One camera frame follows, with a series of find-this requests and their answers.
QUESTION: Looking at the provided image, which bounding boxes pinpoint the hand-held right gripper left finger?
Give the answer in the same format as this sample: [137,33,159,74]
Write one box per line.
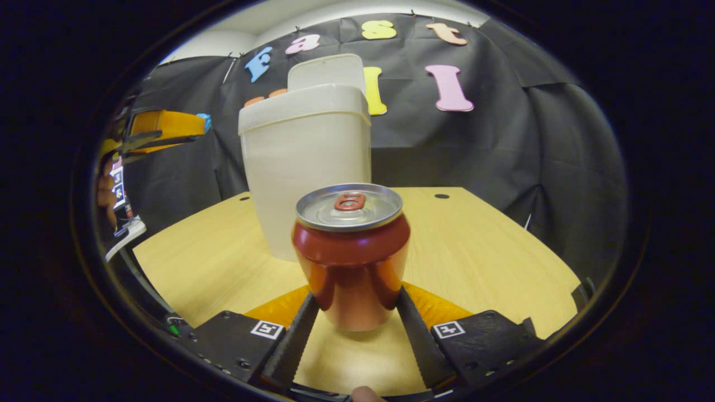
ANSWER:
[168,285,320,391]

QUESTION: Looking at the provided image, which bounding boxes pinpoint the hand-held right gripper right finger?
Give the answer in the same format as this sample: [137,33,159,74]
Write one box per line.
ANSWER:
[395,282,545,389]

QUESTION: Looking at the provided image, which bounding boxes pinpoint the red pop can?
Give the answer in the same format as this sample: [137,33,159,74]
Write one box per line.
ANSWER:
[291,183,411,332]

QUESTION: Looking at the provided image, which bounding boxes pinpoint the white desktop garbage bin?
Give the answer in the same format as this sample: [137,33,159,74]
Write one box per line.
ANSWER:
[238,54,373,262]

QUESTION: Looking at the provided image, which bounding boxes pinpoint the wooden desktop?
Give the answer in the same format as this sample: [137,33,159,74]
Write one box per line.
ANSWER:
[132,187,583,397]

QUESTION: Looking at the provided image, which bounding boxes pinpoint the white side table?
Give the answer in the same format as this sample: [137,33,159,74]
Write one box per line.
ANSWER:
[105,217,147,262]

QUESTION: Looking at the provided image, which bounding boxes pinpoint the black backdrop cloth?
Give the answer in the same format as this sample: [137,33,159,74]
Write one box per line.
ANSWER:
[120,12,629,288]

